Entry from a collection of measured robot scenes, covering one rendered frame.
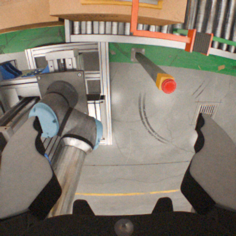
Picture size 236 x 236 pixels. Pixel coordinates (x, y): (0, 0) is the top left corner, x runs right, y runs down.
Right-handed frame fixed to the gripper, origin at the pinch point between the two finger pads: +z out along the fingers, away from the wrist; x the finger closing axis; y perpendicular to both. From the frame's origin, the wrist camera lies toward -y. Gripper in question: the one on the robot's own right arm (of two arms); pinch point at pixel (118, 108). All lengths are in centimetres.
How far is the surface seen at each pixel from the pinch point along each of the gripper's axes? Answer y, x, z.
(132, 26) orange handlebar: -8.5, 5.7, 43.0
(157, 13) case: -16, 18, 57
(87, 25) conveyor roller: -13, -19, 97
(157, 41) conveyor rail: -2, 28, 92
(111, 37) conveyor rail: -4, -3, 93
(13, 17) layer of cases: -28, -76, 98
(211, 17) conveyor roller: -24, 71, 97
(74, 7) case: -18, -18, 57
